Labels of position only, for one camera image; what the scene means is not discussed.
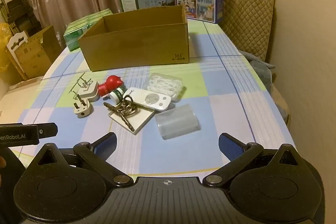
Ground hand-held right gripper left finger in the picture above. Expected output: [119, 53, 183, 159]
[26, 132, 133, 188]

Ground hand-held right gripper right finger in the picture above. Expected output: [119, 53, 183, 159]
[203, 132, 309, 188]

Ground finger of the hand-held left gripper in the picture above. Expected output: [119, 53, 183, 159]
[39, 123, 58, 138]

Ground white three-pin plug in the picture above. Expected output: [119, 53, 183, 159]
[73, 94, 94, 119]

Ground small green white bottle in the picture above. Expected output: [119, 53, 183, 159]
[110, 87, 127, 104]

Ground white power adapter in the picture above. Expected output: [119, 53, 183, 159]
[78, 82, 99, 102]

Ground silver wire puzzle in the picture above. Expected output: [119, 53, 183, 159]
[69, 72, 94, 94]

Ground translucent plastic box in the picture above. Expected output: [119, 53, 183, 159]
[155, 105, 201, 140]

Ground red toy figure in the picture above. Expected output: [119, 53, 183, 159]
[98, 75, 124, 98]

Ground white remote control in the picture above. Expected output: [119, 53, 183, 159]
[122, 87, 172, 112]

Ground clear plastic box white chain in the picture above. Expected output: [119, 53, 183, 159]
[146, 73, 184, 103]

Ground brown cardboard box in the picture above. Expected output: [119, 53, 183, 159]
[78, 5, 189, 72]

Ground beige printed bed sheet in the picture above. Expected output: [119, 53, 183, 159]
[0, 76, 44, 110]

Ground checked tablecloth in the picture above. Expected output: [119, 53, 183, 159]
[10, 20, 297, 180]

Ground printed brown cardboard carton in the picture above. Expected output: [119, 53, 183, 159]
[5, 26, 62, 81]

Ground grey blanket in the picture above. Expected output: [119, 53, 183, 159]
[244, 51, 276, 89]

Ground yellow plastic bag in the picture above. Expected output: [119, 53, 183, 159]
[0, 22, 17, 73]

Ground green drink carton pack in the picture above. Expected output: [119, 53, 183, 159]
[63, 9, 113, 52]

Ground black folding cart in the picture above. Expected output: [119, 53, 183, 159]
[0, 0, 40, 33]

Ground quilted beige chair cover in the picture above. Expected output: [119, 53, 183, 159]
[223, 0, 273, 62]

